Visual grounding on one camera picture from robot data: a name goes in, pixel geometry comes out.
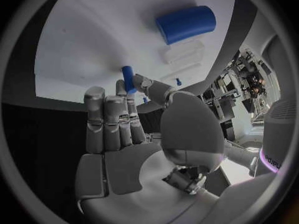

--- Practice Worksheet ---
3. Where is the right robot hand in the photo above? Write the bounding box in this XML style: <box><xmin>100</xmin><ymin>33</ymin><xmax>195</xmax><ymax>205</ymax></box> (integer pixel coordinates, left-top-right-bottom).
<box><xmin>75</xmin><ymin>74</ymin><xmax>226</xmax><ymax>224</ymax></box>

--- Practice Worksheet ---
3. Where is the blue peg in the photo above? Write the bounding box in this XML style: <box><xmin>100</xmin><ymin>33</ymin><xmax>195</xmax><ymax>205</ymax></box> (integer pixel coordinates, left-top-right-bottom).
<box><xmin>121</xmin><ymin>65</ymin><xmax>138</xmax><ymax>95</ymax></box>

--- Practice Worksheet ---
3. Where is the white task board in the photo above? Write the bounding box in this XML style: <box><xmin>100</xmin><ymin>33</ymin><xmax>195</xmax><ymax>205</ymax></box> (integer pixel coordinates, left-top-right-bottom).
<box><xmin>34</xmin><ymin>0</ymin><xmax>238</xmax><ymax>104</ymax></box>

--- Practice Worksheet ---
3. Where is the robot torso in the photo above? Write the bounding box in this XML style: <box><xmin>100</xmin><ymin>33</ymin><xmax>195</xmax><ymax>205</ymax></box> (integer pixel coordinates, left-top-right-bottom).
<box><xmin>258</xmin><ymin>99</ymin><xmax>296</xmax><ymax>174</ymax></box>

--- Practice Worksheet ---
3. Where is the large blue cylinder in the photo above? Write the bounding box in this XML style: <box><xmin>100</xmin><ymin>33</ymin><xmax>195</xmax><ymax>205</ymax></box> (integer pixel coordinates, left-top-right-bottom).
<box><xmin>155</xmin><ymin>5</ymin><xmax>217</xmax><ymax>45</ymax></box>

